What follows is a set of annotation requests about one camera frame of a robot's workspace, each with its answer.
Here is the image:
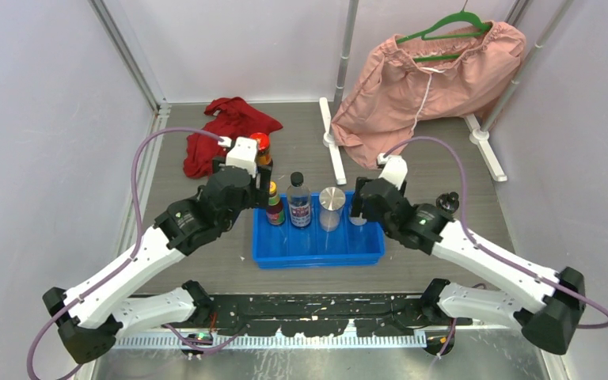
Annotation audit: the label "silver lid grain jar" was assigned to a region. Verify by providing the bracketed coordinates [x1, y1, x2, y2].
[318, 187, 346, 232]

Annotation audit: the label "small black cap shaker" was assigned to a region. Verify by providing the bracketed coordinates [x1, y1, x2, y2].
[435, 192, 460, 215]

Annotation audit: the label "pink shorts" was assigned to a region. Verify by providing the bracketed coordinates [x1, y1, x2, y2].
[331, 21, 526, 169]

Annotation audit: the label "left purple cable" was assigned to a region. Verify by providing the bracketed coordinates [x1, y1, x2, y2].
[25, 127, 232, 380]

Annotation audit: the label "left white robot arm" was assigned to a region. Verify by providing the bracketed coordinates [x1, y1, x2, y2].
[43, 158, 272, 364]

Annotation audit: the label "purple cable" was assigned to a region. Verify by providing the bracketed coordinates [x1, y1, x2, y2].
[377, 136, 608, 330]
[25, 127, 232, 380]

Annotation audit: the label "white slotted cable duct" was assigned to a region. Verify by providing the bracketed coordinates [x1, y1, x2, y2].
[113, 328, 427, 350]

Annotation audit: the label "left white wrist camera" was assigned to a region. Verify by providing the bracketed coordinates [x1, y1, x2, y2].
[218, 136, 258, 178]

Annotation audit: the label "clear bottle black cap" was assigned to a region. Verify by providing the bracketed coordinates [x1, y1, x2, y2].
[287, 172, 312, 228]

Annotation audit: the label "red lid chili jar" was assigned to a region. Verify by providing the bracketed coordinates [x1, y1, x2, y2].
[249, 132, 273, 166]

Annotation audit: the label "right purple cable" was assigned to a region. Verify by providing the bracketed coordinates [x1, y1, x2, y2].
[377, 136, 608, 330]

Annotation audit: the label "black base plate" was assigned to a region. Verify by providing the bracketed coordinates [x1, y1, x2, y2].
[162, 291, 473, 340]

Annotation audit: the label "yellow cap sauce bottle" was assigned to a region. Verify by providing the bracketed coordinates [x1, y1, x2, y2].
[266, 181, 286, 226]

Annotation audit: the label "red cloth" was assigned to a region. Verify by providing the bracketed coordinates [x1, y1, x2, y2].
[182, 96, 284, 181]

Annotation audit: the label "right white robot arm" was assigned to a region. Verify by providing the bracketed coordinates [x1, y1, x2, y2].
[350, 177, 585, 355]

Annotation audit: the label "black cap shaker bottle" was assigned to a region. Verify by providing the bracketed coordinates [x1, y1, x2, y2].
[348, 217, 367, 226]

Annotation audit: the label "green clothes hanger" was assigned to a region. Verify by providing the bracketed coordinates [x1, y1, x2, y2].
[395, 0, 492, 63]

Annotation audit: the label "white clothes rack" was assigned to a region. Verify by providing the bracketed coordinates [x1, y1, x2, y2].
[320, 2, 570, 185]

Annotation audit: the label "blue plastic divided bin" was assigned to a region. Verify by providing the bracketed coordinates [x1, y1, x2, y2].
[252, 192, 386, 269]

